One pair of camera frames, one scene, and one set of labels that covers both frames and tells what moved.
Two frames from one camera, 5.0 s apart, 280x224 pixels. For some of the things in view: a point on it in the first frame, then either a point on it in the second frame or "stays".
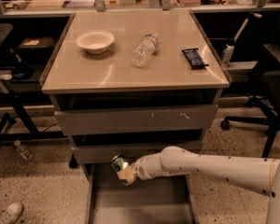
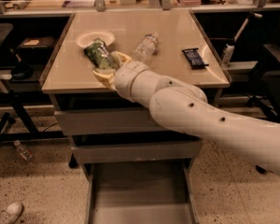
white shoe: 10,215 stays
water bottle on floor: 25,154 stays
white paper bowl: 95,41 stays
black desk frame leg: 35,133 stays
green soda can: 119,162 → 99,54
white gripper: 142,168 → 125,79
